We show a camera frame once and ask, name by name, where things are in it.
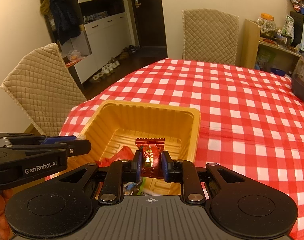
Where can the large red snack packet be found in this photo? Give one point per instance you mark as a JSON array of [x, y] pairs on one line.
[[124, 153]]

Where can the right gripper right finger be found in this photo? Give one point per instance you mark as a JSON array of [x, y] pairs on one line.
[[183, 172]]

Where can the far quilted beige chair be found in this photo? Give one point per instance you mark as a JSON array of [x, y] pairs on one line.
[[210, 35]]

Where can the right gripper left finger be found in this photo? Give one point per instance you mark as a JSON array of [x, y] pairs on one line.
[[114, 176]]

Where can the orange lid snack jar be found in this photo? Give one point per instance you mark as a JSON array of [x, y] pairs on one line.
[[267, 25]]

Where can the left hand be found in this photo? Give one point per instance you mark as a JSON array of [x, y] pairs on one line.
[[4, 227]]

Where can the wooden side shelf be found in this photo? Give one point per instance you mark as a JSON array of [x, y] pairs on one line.
[[257, 51]]

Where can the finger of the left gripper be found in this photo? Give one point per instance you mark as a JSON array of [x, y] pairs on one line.
[[55, 140], [75, 148]]

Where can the red gold candy packet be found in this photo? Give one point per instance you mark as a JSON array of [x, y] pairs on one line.
[[151, 150]]

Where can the quilted beige chair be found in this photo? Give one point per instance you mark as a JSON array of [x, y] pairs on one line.
[[210, 35], [41, 85]]

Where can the hanging dark coat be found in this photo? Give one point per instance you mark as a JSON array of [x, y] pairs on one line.
[[64, 16]]

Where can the dark wooden door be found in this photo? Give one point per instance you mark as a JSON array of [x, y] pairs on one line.
[[149, 20]]

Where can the left quilted beige chair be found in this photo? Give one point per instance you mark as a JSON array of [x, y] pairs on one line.
[[41, 85]]

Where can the yellow plastic tray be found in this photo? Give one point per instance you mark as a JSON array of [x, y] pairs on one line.
[[116, 124]]

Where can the red white checkered tablecloth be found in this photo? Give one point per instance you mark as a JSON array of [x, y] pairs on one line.
[[251, 121]]

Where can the green long snack packet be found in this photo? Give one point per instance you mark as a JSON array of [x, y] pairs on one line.
[[137, 189]]

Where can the dark glass jar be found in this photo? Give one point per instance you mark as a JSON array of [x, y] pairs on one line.
[[297, 83]]

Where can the white shoe cabinet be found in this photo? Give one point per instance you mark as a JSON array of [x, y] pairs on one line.
[[104, 32]]

